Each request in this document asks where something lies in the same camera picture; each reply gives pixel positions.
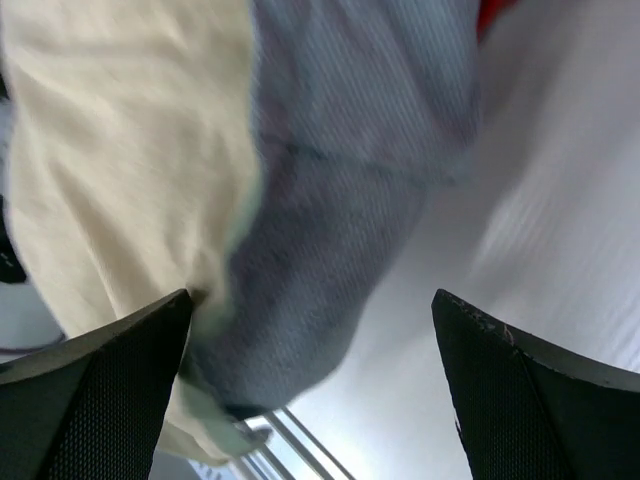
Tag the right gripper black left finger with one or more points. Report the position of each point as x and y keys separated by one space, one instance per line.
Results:
x=93 y=406

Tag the red cartoon couple pillow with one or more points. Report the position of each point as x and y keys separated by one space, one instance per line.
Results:
x=489 y=11

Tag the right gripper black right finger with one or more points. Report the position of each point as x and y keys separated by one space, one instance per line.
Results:
x=528 y=409

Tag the aluminium mounting rail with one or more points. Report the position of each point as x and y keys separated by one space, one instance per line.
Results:
x=291 y=452

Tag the green beige patchwork pillowcase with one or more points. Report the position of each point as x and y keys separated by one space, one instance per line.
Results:
x=269 y=157

